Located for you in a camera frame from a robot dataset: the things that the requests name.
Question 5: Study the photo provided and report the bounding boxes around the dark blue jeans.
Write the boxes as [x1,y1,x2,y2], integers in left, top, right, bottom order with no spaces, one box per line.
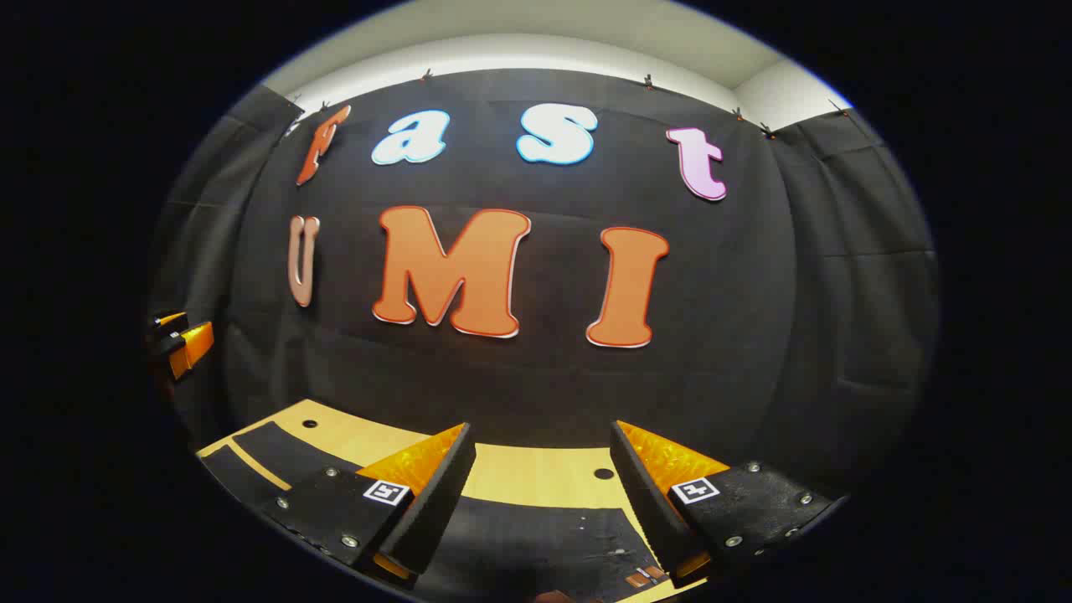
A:
[201,421,671,603]

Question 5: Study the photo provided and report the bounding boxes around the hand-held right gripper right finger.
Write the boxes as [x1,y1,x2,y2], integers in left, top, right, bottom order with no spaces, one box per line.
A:
[608,419,847,587]

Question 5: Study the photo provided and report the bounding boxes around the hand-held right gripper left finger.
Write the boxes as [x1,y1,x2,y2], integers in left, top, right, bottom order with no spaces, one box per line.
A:
[258,421,478,587]

